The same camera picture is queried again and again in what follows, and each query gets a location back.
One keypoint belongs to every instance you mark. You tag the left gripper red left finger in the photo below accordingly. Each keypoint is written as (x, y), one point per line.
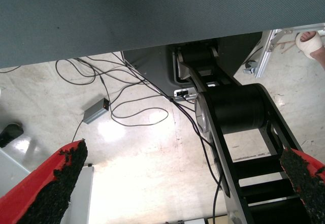
(45, 188)

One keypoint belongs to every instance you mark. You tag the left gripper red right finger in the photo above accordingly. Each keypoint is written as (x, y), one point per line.
(307, 178)

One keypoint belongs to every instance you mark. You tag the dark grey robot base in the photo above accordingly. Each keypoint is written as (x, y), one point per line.
(152, 67)

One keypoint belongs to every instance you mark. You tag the black shoe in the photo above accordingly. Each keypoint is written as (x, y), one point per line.
(10, 132)

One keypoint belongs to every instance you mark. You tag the grey power adapter box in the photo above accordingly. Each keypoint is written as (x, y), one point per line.
(94, 112)

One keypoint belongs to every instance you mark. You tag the person bare foot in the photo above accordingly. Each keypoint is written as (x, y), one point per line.
(321, 56)

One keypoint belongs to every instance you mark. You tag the grey castor wheel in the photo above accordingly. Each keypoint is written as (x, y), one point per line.
(250, 67)

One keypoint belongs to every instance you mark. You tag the white sandal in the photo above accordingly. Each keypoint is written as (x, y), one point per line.
(308, 45)

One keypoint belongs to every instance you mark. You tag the white port hub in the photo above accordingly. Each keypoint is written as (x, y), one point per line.
(181, 92)

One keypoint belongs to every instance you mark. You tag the dark grey table cloth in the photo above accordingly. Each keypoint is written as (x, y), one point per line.
(152, 10)

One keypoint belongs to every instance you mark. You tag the light grey metal post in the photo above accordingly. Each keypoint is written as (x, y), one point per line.
(82, 198)

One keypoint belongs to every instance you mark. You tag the black robot torso frame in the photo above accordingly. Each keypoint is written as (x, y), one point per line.
(236, 107)

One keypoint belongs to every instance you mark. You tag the aluminium frame leg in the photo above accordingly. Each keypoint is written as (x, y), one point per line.
(264, 55)

